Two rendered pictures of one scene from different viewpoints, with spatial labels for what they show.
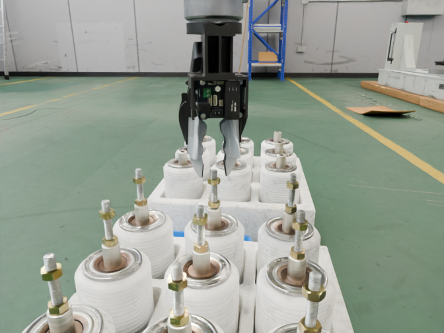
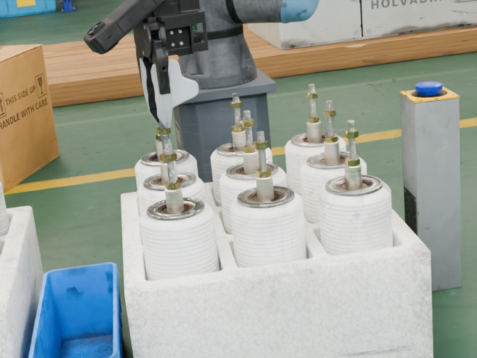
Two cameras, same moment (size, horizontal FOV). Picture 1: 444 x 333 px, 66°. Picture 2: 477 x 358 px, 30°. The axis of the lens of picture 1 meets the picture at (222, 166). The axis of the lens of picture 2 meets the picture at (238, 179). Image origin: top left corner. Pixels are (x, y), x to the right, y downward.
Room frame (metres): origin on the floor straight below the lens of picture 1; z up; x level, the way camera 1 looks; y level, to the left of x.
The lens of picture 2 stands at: (0.66, 1.20, 0.64)
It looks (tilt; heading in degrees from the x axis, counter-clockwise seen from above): 18 degrees down; 257
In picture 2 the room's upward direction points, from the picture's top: 5 degrees counter-clockwise
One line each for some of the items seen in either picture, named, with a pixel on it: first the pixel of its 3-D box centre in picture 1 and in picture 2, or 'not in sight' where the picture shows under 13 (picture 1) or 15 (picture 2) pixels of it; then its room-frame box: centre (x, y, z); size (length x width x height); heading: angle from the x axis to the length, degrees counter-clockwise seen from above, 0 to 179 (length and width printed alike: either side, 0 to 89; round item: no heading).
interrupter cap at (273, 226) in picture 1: (289, 228); (165, 158); (0.48, -0.10, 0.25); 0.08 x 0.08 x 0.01
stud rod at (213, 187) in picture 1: (214, 193); (165, 144); (0.49, 0.01, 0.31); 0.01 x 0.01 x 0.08
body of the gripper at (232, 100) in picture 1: (215, 73); (165, 12); (0.47, 0.01, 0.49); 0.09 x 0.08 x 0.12; 9
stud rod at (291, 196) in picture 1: (291, 197); not in sight; (0.48, -0.10, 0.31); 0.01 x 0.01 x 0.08
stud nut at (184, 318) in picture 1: (179, 315); (331, 138); (0.25, 0.04, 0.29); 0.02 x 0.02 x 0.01; 43
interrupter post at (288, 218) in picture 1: (289, 221); (164, 150); (0.48, -0.10, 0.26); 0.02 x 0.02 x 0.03
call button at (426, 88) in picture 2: not in sight; (429, 89); (0.08, -0.02, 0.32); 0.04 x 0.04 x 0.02
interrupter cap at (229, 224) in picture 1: (214, 224); (170, 182); (0.49, 0.01, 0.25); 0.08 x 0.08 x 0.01
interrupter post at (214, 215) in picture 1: (214, 217); (168, 172); (0.49, 0.01, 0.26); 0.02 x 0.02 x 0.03
